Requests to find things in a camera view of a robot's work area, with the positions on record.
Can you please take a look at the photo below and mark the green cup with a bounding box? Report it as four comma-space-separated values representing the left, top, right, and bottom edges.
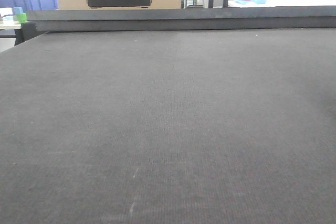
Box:
16, 13, 27, 24

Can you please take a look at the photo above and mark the dark foam board stack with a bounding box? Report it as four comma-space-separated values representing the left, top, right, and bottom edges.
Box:
27, 6, 335, 32

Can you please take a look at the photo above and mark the light blue tray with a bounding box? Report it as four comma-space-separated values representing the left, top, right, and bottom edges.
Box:
234, 0, 267, 5

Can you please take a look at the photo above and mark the light blue cup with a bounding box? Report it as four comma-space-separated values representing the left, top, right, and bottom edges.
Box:
12, 7, 24, 15

